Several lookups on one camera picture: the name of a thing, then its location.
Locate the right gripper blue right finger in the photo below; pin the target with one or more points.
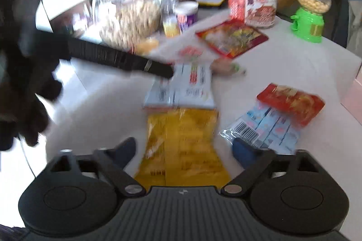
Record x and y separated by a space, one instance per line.
254 162

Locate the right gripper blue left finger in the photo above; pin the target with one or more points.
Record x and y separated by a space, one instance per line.
111 163

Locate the light blue multipack packet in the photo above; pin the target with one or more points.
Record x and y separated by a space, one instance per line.
264 127

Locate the yellow snack bag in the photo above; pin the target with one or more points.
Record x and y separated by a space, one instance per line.
180 150

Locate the small red snack packet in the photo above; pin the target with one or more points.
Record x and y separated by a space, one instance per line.
300 106

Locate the white red noodle snack packet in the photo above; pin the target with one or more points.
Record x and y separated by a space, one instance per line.
190 87

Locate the red chicken snack pouch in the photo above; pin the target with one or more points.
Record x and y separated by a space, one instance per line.
232 38

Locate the black gloved left hand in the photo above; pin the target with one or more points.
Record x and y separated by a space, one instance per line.
28 60

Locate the large glass jar of nuts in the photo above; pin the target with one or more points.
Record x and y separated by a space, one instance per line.
124 23

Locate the pink cardboard box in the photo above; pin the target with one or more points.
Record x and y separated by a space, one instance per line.
352 101

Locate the purple white paper cup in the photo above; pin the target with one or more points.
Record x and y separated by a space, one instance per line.
187 14

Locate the green gumball candy dispenser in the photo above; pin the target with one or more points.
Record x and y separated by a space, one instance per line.
308 22

